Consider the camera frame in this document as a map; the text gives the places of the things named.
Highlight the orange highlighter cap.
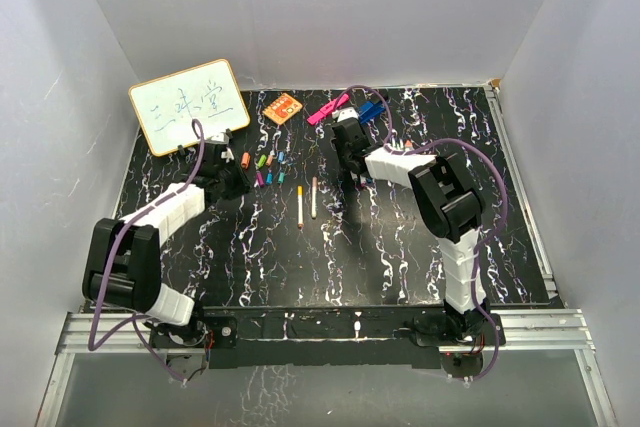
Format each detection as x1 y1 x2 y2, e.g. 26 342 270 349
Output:
241 152 251 170

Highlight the peach marker pen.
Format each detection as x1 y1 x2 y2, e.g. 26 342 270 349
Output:
311 176 318 219

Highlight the yellow orange marker pen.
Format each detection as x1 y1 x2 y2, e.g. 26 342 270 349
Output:
297 185 304 229

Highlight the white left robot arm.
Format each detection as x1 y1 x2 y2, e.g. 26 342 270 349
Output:
82 142 250 346

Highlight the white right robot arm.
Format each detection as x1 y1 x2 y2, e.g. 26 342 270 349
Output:
331 114 486 344

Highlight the blue stapler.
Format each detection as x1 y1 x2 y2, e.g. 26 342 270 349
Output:
358 100 386 124

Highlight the pink clip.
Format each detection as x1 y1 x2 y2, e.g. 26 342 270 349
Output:
307 93 350 126

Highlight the small whiteboard with writing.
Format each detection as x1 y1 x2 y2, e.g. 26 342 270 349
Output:
129 59 250 157

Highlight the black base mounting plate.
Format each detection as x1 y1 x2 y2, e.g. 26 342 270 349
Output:
151 306 506 369

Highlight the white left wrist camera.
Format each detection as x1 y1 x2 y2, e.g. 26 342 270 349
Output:
209 132 235 163

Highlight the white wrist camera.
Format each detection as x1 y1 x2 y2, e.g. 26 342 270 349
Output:
332 107 359 122
209 132 235 163

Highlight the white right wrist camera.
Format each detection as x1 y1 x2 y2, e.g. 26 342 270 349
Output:
332 107 359 122

